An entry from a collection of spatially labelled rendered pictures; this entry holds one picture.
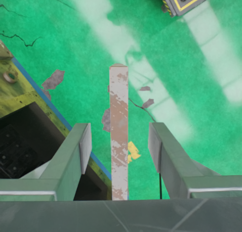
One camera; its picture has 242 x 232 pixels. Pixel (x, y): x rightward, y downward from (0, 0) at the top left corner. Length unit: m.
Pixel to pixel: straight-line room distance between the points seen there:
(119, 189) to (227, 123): 1.63
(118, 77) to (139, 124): 1.35
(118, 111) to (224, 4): 1.56
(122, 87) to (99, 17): 1.28
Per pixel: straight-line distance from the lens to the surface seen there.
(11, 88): 0.77
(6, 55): 0.87
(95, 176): 0.92
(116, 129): 0.25
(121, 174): 0.29
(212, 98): 1.71
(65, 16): 1.54
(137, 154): 1.70
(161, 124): 0.16
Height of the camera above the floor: 1.45
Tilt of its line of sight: 74 degrees down
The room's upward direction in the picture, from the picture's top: 176 degrees clockwise
